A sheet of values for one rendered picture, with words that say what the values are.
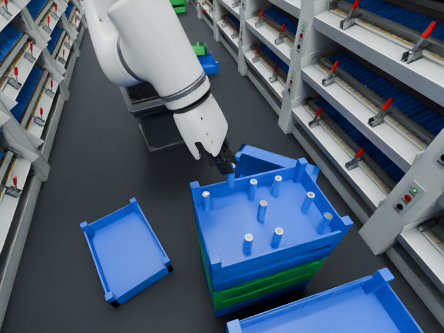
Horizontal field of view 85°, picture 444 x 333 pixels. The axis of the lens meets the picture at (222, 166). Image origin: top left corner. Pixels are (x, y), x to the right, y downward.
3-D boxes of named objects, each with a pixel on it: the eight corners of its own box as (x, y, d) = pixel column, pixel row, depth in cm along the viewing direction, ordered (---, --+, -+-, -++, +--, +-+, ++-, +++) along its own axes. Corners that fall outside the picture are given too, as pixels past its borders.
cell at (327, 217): (322, 213, 52) (314, 228, 57) (326, 220, 51) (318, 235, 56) (329, 211, 53) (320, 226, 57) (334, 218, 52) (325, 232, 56)
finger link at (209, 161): (193, 123, 43) (209, 129, 48) (197, 166, 42) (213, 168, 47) (199, 121, 42) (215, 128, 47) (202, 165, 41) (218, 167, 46)
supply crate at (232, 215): (212, 281, 49) (211, 265, 44) (192, 201, 63) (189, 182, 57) (340, 242, 55) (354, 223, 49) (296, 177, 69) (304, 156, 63)
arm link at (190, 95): (171, 77, 45) (180, 91, 47) (150, 102, 39) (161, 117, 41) (210, 62, 41) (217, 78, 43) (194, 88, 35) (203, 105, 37)
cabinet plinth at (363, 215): (384, 252, 87) (391, 246, 83) (217, 37, 231) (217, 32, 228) (420, 240, 90) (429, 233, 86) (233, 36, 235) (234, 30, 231)
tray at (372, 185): (374, 213, 84) (382, 193, 73) (292, 115, 124) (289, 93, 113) (431, 189, 83) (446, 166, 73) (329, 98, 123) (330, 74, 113)
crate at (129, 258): (88, 234, 91) (78, 223, 85) (139, 208, 99) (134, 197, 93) (114, 308, 74) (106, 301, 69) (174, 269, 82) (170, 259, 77)
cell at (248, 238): (244, 256, 53) (246, 242, 48) (241, 248, 54) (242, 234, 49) (252, 254, 53) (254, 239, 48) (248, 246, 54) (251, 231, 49)
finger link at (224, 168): (208, 149, 48) (222, 172, 52) (203, 160, 46) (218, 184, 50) (222, 147, 47) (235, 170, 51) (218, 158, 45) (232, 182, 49)
